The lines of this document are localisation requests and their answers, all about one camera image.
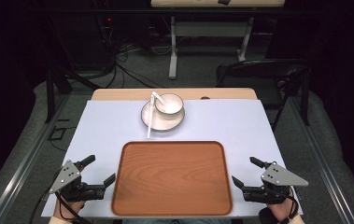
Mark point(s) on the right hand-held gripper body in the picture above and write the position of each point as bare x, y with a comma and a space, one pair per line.
280, 178

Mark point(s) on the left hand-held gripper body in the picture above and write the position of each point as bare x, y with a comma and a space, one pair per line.
66, 176

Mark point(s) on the person's right hand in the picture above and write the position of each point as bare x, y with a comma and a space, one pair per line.
283, 210

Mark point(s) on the person's left hand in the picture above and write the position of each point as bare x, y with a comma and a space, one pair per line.
67, 210

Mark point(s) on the white table mat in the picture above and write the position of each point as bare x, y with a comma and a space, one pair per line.
227, 124

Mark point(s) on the brown wooden tray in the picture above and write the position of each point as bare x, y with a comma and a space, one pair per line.
171, 177

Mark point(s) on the black metal stand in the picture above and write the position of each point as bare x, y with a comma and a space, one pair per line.
51, 93

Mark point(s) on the white plate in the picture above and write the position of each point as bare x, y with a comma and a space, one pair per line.
162, 124

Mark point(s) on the black chair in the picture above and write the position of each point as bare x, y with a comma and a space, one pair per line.
258, 70

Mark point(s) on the white bowl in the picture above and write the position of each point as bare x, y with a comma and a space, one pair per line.
170, 109

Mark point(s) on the white spoon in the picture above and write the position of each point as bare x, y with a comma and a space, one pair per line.
158, 97

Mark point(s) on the small black device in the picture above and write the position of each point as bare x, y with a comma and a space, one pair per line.
223, 2

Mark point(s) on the metal floor rail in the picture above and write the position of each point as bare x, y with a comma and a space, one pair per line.
324, 161
25, 165

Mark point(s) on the white metal desk frame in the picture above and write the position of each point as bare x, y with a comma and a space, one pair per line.
173, 56

